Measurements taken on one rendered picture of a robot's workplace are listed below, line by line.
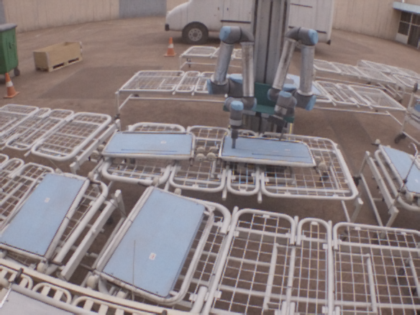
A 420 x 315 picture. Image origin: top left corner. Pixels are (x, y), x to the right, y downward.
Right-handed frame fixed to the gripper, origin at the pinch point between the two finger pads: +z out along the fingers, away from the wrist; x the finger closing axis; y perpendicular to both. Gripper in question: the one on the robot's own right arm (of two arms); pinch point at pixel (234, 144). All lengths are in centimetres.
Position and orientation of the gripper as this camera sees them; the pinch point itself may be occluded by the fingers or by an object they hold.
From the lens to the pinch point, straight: 227.5
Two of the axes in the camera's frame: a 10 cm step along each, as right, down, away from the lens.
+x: -0.9, 4.4, -8.9
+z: -0.6, 8.9, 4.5
